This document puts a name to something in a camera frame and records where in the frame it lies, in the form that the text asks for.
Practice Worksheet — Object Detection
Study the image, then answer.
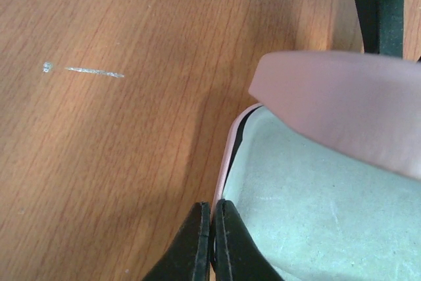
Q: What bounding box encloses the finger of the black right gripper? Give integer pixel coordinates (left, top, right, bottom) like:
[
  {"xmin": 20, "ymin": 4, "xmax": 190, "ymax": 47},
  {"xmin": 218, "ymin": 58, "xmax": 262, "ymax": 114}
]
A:
[{"xmin": 355, "ymin": 0, "xmax": 404, "ymax": 57}]

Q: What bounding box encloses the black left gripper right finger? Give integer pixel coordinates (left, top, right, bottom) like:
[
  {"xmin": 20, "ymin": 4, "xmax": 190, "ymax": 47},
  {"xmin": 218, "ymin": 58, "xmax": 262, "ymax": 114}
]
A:
[{"xmin": 210, "ymin": 199, "xmax": 282, "ymax": 280}]

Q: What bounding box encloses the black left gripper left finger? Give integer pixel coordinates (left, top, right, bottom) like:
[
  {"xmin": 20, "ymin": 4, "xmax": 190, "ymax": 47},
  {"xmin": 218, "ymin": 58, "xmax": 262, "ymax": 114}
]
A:
[{"xmin": 143, "ymin": 202, "xmax": 211, "ymax": 281}]

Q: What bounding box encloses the pink glasses case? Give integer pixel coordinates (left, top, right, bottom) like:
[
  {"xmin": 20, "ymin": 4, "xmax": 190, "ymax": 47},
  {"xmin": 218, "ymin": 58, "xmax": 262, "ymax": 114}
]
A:
[{"xmin": 214, "ymin": 51, "xmax": 420, "ymax": 280}]

